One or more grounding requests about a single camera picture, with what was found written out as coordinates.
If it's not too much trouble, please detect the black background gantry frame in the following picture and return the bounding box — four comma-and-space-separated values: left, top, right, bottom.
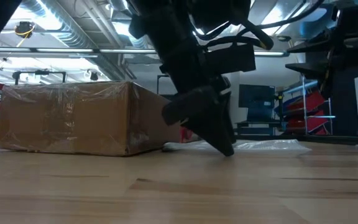
156, 73, 171, 96
12, 70, 67, 85

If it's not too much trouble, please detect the black computer monitor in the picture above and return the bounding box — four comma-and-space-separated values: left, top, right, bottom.
238, 83, 276, 109

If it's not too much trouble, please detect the dark monitor cart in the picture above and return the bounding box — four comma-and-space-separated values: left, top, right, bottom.
234, 107, 284, 136

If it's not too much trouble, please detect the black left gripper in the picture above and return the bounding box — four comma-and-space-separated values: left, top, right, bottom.
147, 30, 237, 157

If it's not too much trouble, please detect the clear plastic zip pouch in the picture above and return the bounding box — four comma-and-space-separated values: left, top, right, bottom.
162, 139, 312, 154

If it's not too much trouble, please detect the brown taped cardboard box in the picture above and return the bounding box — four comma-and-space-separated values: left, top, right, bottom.
0, 81, 181, 157

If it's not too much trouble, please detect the red and blue bin rack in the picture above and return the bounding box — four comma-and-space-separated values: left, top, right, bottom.
275, 74, 336, 136

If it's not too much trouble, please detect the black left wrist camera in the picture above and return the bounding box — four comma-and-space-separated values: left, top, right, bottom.
203, 43, 257, 75

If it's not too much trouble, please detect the yellow ceiling cable reel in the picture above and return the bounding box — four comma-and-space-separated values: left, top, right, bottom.
14, 21, 36, 40

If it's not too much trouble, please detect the silver ribbed air duct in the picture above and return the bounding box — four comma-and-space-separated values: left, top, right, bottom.
20, 0, 96, 49

